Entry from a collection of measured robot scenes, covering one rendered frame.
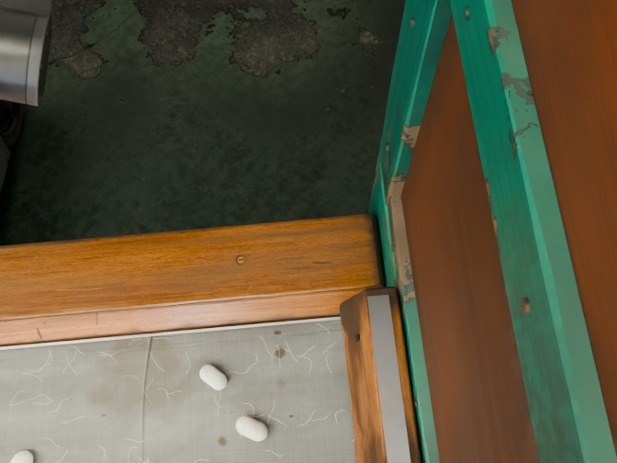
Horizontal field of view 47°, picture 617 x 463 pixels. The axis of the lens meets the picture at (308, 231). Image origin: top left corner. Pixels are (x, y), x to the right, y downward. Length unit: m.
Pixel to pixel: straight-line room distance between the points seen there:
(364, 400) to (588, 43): 0.50
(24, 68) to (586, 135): 0.32
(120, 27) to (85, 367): 1.29
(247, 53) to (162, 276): 1.13
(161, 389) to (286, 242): 0.22
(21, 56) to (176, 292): 0.43
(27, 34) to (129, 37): 1.51
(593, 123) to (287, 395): 0.59
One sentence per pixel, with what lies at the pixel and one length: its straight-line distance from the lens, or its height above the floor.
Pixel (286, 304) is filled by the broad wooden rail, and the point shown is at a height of 0.76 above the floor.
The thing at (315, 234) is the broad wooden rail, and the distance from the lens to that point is 0.83.
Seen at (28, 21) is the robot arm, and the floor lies 1.19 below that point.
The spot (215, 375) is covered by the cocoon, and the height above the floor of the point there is 0.76.
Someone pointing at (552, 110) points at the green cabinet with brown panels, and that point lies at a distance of 0.32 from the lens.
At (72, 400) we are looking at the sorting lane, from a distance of 0.86.
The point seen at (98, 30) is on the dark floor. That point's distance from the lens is 2.01.
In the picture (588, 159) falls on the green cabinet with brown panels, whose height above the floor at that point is 1.31.
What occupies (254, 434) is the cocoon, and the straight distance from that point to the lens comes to 0.79.
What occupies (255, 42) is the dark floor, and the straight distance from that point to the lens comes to 1.91.
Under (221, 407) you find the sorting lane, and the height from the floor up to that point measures 0.74.
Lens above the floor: 1.55
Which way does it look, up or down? 70 degrees down
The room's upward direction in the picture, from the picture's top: 2 degrees counter-clockwise
